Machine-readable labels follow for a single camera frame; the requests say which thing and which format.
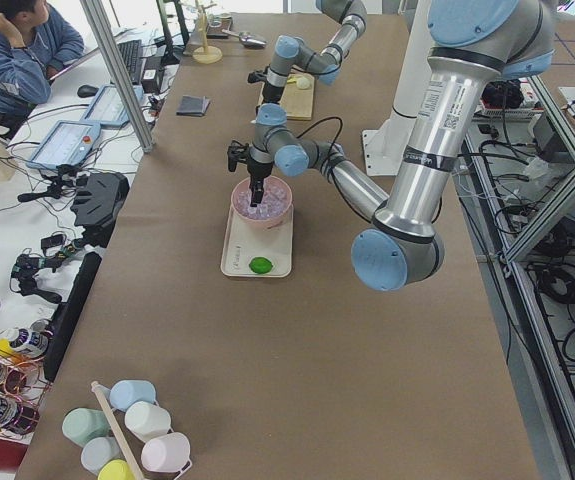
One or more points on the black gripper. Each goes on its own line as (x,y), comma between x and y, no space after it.
(257,172)
(270,93)

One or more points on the clear ice cubes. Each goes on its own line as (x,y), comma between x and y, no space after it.
(274,202)

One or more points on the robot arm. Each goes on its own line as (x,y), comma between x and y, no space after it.
(293,52)
(474,43)

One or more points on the pink bowl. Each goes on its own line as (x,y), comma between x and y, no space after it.
(262,220)

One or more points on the bamboo cutting board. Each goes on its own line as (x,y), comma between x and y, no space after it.
(295,104)

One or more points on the white steamed bun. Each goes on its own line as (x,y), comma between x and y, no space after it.
(303,83)

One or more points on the cream plastic tray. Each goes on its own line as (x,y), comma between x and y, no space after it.
(244,242)

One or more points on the metal scoop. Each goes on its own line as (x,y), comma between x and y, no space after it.
(247,39)

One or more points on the green lime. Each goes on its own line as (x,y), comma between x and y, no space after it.
(260,265)

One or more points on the wooden mug tree stand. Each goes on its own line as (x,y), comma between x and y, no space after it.
(205,54)

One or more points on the grey folded cloth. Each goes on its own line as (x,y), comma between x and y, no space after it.
(194,106)

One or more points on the black keyboard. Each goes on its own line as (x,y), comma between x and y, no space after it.
(131,53)

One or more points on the far teach pendant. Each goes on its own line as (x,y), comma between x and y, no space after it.
(106,109)

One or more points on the teach pendant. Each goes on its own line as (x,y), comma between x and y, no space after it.
(106,109)
(67,144)

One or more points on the computer mouse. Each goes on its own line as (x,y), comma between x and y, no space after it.
(86,91)

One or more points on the near teach pendant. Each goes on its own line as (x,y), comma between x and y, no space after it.
(67,144)

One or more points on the blue plastic cup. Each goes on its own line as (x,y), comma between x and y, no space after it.
(125,393)

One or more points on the white plastic cup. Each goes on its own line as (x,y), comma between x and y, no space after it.
(147,421)

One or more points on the seated person blue jacket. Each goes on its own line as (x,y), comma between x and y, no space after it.
(36,43)

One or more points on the pink plastic cup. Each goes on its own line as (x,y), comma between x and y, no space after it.
(169,453)

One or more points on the green plastic cup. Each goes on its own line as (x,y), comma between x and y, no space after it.
(82,425)

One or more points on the grey plastic cup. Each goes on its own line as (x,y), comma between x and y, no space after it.
(98,452)

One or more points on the yellow plastic cup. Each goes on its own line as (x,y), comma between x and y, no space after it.
(116,469)

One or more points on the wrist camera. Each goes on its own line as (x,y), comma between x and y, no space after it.
(237,153)
(257,76)

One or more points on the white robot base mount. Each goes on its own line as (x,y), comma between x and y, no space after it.
(383,148)

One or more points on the aluminium frame post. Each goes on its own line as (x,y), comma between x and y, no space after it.
(101,29)

